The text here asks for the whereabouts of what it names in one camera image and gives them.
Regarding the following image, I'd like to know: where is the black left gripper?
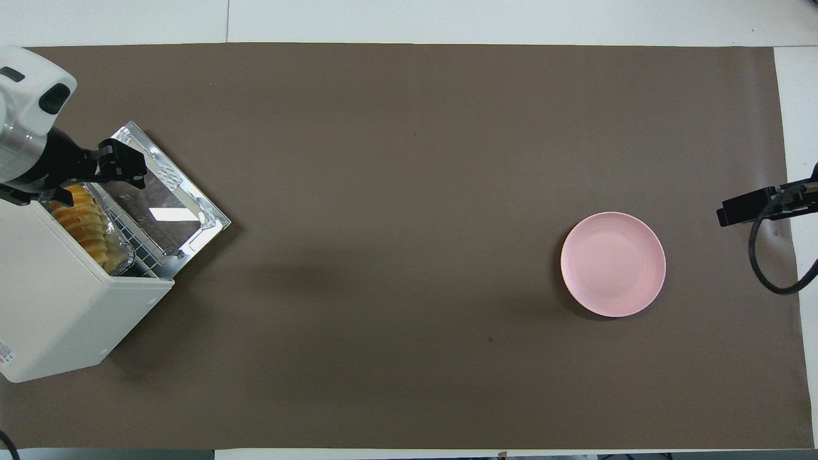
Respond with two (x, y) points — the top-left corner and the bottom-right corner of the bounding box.
(0, 128), (147, 206)

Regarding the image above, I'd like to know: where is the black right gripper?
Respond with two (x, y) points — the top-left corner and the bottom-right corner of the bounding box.
(716, 163), (818, 228)

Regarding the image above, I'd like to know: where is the yellow sliced bread loaf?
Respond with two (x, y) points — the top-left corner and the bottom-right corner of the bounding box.
(50, 185), (111, 266)

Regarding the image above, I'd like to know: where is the glass oven door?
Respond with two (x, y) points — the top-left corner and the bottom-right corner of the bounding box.
(86, 121), (232, 282)

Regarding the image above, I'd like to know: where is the cream toaster oven body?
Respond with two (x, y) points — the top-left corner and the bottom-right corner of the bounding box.
(0, 192), (174, 384)

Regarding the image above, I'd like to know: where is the pink round plate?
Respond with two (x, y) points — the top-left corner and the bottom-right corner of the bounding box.
(560, 211), (667, 318)

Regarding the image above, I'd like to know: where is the brown table mat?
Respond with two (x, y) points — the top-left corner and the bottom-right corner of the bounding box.
(0, 43), (814, 450)

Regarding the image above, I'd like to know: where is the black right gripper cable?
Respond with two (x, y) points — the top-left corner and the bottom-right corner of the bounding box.
(748, 184), (818, 295)

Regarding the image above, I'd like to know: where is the wire oven rack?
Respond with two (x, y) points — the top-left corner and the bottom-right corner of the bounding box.
(83, 182), (173, 280)

